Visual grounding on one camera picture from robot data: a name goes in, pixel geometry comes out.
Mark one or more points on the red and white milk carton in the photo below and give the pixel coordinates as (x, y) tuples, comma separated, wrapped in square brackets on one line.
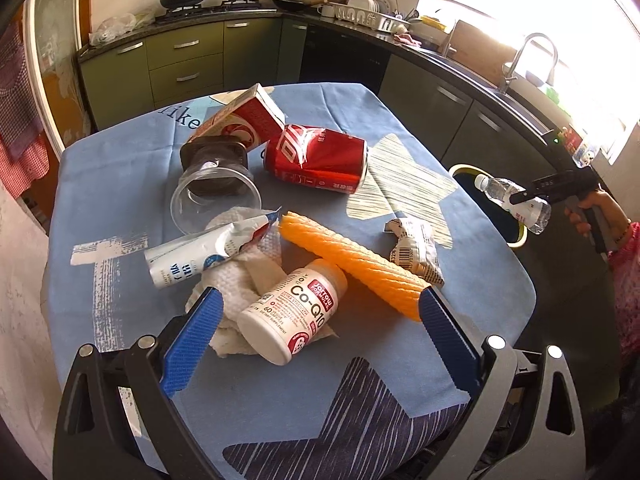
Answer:
[(240, 120)]

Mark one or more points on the orange twisted candle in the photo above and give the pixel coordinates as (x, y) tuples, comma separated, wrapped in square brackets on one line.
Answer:
[(350, 260)]

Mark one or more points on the blue star-print tablecloth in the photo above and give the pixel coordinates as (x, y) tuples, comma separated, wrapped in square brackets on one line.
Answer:
[(125, 185)]

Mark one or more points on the clear plastic cup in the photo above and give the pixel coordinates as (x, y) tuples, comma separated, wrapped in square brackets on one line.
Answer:
[(200, 205)]

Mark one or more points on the crushed red soda can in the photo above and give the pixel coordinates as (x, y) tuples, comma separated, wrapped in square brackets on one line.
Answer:
[(320, 160)]

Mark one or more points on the person's right hand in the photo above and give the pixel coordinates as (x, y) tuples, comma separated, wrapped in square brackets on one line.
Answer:
[(607, 212)]

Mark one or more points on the wooden cutting board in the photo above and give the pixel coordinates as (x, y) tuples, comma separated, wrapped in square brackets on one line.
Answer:
[(480, 52)]

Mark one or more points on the white mug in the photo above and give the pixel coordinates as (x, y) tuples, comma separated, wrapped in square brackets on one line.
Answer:
[(327, 10)]

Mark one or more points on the green kitchen cabinet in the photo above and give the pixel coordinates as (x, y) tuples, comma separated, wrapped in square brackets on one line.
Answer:
[(200, 60)]

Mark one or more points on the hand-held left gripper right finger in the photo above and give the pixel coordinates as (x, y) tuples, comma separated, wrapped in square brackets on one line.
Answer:
[(445, 340)]

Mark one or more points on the white dish rack with dishes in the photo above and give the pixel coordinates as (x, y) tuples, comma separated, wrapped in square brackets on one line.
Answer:
[(365, 12)]

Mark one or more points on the white paper towel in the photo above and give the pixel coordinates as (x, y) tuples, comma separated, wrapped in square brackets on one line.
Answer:
[(235, 290)]

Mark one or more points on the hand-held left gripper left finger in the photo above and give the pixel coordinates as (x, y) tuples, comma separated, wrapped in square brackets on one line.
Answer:
[(195, 335)]

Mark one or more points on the metal kitchen faucet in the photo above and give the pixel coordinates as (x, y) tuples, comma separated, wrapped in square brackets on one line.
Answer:
[(515, 65)]

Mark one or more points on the white supplement bottle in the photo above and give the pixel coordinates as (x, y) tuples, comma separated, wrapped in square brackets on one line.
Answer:
[(285, 320)]

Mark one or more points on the black frying pan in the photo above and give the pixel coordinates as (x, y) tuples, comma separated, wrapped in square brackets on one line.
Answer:
[(292, 2)]

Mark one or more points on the white plastic bag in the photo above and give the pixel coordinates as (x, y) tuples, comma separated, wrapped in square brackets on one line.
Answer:
[(117, 27)]

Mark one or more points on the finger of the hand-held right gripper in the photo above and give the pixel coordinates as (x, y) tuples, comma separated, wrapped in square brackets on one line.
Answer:
[(521, 197)]

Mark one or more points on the gas stove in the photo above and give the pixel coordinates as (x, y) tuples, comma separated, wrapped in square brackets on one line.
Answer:
[(215, 10)]

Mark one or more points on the person's right forearm pink sleeve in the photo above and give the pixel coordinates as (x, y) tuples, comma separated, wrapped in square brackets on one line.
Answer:
[(627, 285)]

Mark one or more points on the pink dishcloth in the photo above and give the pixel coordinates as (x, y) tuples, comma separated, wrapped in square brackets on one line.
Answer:
[(407, 40)]

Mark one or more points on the black built-in appliance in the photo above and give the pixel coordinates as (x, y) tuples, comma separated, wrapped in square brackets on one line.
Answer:
[(345, 60)]

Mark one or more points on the dark brown cup lid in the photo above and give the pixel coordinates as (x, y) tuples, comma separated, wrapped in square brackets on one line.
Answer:
[(215, 152)]

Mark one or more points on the clear plastic water bottle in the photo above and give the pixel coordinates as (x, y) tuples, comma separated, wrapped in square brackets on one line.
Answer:
[(495, 187)]

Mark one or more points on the dark green sink cabinet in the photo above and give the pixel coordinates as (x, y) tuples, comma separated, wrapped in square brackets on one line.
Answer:
[(450, 115)]

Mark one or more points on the white and blue foil pouch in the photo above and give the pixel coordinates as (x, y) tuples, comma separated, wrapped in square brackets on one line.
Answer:
[(190, 260)]

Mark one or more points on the yellow-rimmed waste bin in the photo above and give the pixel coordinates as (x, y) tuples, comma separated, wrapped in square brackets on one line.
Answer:
[(462, 168)]

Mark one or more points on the red checkered hanging cloth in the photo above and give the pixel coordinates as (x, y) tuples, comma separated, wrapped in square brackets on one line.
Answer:
[(20, 120)]

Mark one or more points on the white wrapper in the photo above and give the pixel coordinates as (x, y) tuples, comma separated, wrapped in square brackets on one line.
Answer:
[(415, 250)]

